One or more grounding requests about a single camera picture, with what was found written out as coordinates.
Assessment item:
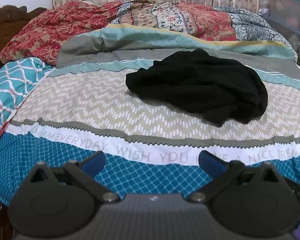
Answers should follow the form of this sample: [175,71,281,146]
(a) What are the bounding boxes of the teal lattice pattern pillow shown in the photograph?
[0,57,53,153]

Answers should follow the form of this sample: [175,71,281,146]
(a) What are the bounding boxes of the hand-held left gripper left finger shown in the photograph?
[27,151,120,203]

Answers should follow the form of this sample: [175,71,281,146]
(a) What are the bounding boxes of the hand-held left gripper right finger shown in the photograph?
[189,151,289,203]

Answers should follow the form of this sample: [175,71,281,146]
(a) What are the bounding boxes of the red floral patchwork quilt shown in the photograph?
[0,0,298,67]

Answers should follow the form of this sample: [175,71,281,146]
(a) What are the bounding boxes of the carved wooden headboard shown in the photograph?
[0,4,48,77]

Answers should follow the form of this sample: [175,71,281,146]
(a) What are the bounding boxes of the teal grey patterned bedspread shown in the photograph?
[0,24,300,207]

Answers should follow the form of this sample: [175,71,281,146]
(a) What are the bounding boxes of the black pants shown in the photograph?
[126,48,269,127]

